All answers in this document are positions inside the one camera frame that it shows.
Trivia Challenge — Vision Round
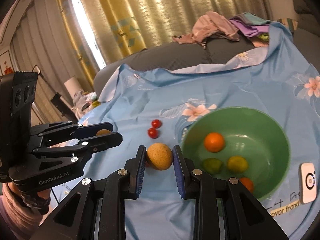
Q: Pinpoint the orange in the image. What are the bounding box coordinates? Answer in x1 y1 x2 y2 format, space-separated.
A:
203 132 225 153
239 177 254 193

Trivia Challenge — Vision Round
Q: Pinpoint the tan round fruit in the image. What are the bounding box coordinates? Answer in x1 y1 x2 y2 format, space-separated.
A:
96 129 111 136
146 142 173 171

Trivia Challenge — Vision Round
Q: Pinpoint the white remote device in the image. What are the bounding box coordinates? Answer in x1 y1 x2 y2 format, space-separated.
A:
299 163 317 204

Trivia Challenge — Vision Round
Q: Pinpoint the white paper roll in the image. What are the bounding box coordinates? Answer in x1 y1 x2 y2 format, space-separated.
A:
64 76 82 98

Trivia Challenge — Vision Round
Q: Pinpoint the gold curtain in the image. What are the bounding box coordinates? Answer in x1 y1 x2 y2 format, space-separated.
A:
53 0 273 86

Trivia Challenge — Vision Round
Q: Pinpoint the yellow-green mango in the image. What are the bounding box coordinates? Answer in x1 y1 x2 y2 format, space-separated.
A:
227 155 249 173

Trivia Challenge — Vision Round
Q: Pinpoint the grey sofa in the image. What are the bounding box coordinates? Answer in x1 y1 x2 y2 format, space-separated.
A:
93 0 319 95

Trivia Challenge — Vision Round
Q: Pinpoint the purple garment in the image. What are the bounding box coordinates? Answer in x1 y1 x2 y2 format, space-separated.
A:
229 12 271 41

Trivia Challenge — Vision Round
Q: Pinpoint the clutter pile on floor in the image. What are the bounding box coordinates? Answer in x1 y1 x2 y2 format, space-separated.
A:
73 89 98 111

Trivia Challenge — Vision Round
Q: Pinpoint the black camera box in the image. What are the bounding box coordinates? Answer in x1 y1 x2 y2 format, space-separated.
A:
1 72 38 168

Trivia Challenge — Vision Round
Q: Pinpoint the pink clothes pile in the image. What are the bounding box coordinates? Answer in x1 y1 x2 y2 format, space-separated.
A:
172 11 240 48

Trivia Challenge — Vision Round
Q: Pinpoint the green mango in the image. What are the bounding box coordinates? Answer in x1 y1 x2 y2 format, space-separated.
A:
202 158 223 175

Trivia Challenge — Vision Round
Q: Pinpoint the person's left hand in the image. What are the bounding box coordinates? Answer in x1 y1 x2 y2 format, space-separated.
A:
8 183 50 200

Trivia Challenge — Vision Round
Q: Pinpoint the blue floral cloth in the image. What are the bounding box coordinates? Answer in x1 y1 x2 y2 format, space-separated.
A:
80 22 319 239

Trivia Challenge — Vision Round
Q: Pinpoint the green plastic bowl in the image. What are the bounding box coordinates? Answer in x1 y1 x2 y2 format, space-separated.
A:
181 107 291 201

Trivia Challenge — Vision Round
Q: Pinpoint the black vacuum cleaner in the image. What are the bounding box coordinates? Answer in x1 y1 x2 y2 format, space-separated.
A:
32 65 78 123

